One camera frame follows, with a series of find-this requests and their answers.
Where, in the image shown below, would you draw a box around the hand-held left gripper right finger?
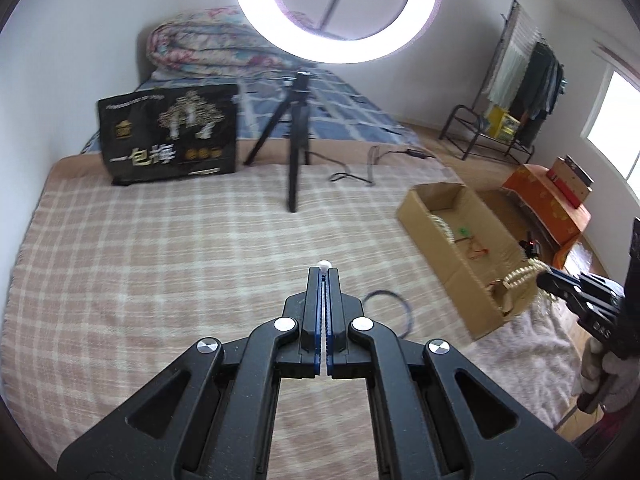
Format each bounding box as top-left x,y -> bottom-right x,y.
326,267 -> 586,480

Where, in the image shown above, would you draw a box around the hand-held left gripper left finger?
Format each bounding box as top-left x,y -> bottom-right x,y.
57,266 -> 328,480

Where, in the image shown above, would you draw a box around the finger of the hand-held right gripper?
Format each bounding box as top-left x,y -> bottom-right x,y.
545,267 -> 608,293
537,275 -> 596,317

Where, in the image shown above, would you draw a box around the twisted pearl necklace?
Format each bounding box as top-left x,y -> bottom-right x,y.
502,257 -> 548,293

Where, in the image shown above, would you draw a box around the cardboard box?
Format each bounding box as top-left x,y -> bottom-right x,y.
396,182 -> 541,341

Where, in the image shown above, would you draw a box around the person's right hand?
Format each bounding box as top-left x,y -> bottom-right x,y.
577,337 -> 640,413

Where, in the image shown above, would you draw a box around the dark thin bangle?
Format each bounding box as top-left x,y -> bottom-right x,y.
362,290 -> 412,336

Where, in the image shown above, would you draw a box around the pale fluffy blanket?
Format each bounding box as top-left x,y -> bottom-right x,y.
470,295 -> 593,431

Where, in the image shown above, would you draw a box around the brown red box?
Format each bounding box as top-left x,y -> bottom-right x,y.
545,156 -> 596,208

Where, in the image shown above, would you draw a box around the black tripod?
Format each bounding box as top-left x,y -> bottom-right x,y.
243,71 -> 313,213

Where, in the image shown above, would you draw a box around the window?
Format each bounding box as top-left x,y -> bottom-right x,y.
580,67 -> 640,186

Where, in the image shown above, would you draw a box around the yellow box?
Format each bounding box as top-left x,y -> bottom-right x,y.
484,105 -> 521,140

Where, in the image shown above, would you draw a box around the beige plaid blanket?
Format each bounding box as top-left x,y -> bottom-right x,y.
7,140 -> 501,480

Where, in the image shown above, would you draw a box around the dark hanging clothes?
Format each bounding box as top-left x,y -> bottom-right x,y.
517,42 -> 568,136

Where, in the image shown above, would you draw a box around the blue patterned bedsheet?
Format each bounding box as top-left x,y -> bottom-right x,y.
80,67 -> 421,156

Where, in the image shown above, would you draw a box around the striped towel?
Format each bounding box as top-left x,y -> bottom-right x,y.
487,5 -> 541,111

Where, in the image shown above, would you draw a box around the black printed bag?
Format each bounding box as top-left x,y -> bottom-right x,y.
97,83 -> 240,187

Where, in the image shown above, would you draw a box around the black metal clothes rack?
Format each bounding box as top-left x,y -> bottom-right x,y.
440,0 -> 568,161

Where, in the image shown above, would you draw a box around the folded floral quilt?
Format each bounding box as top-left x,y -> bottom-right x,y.
146,6 -> 321,83

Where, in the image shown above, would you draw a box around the black power cable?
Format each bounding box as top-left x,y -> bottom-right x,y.
329,145 -> 436,187

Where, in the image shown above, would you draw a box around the white ring light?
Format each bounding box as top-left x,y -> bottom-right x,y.
234,0 -> 444,64

